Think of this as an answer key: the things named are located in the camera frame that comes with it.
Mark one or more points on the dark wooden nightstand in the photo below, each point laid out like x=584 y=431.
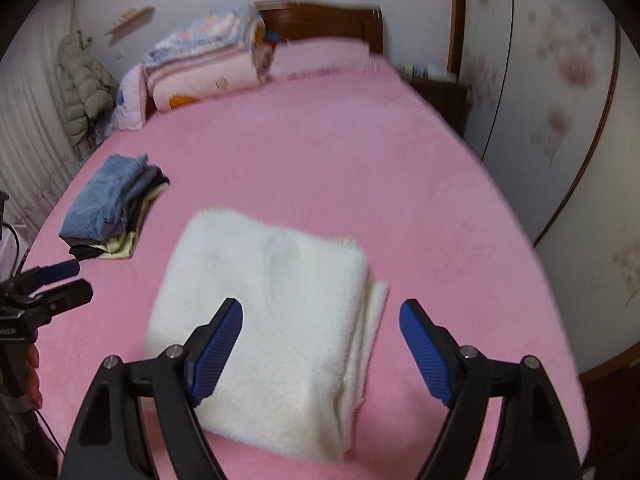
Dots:
x=442 y=102

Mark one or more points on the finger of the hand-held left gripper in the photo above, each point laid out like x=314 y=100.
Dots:
x=60 y=270
x=70 y=297

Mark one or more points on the pink pillow with blue print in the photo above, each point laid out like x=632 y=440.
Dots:
x=127 y=100

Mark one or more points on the blue white small box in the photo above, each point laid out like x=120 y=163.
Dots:
x=419 y=72

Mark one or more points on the wooden wall shelf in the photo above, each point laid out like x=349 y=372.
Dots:
x=131 y=19

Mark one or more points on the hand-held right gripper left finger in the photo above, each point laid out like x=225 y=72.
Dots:
x=217 y=350

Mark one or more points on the plain pink pillow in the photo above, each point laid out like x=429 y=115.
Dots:
x=320 y=57

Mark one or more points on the folded cream garment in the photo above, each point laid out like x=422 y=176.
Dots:
x=122 y=247

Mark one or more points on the folded black garment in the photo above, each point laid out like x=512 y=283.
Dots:
x=87 y=252

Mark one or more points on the pink bed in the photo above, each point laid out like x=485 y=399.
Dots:
x=350 y=160

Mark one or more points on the white fluffy cardigan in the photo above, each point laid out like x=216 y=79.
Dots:
x=270 y=310

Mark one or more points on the wooden headboard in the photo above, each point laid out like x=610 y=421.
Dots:
x=320 y=20

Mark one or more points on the beige puffer jacket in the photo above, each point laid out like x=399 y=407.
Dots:
x=85 y=90

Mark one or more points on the folded floral quilt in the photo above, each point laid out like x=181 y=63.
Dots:
x=210 y=42

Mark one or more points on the folded blue jeans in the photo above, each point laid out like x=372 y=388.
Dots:
x=95 y=205

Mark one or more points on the person's left hand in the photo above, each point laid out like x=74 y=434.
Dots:
x=34 y=375

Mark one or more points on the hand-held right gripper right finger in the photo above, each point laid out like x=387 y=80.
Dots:
x=422 y=350

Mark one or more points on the floral wardrobe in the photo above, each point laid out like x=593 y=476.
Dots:
x=550 y=110

